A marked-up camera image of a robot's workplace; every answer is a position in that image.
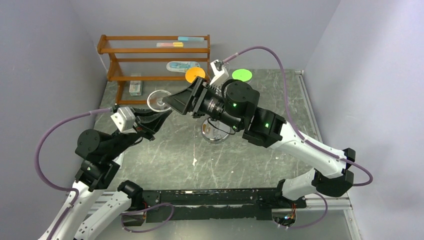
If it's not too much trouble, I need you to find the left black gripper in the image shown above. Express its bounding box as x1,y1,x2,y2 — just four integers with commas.
106,106,173,159

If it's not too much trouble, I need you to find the clear wine glass front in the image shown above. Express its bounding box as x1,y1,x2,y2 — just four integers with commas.
146,89,171,113

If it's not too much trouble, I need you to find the orange plastic wine glass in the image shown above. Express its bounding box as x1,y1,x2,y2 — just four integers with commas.
184,67,210,84

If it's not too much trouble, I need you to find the green plastic wine glass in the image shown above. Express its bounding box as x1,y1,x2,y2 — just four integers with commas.
231,68,253,83

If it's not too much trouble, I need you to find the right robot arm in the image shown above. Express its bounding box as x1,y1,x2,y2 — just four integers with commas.
163,77,354,208

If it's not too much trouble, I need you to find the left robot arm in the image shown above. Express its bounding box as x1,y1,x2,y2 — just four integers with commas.
41,106,171,240

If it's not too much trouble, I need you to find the chrome wine glass rack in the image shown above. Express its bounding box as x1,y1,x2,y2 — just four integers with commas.
200,117,232,144

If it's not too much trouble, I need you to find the small white box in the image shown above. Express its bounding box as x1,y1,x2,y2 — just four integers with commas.
128,80,143,97

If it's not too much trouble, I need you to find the blue toothbrush package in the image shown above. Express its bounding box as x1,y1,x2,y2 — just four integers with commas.
166,61,200,73

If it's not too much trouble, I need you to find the pink yellow case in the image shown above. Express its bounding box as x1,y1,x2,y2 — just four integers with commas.
156,42,184,48

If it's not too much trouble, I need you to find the orange wooden shelf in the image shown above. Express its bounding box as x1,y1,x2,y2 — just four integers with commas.
97,34,212,105

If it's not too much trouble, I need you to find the blue case top shelf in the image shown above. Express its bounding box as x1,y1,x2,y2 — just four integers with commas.
177,36,205,42

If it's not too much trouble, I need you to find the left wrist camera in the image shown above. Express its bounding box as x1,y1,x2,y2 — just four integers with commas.
110,106,136,134

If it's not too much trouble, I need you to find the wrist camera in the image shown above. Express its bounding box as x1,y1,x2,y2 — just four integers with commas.
110,106,136,134
210,59,229,88

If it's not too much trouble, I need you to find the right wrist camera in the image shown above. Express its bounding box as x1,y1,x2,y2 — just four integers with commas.
210,59,229,88

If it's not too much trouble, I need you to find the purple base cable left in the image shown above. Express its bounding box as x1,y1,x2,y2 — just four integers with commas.
120,198,176,233

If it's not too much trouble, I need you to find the black base frame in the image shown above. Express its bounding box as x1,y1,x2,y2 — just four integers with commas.
117,180,307,223

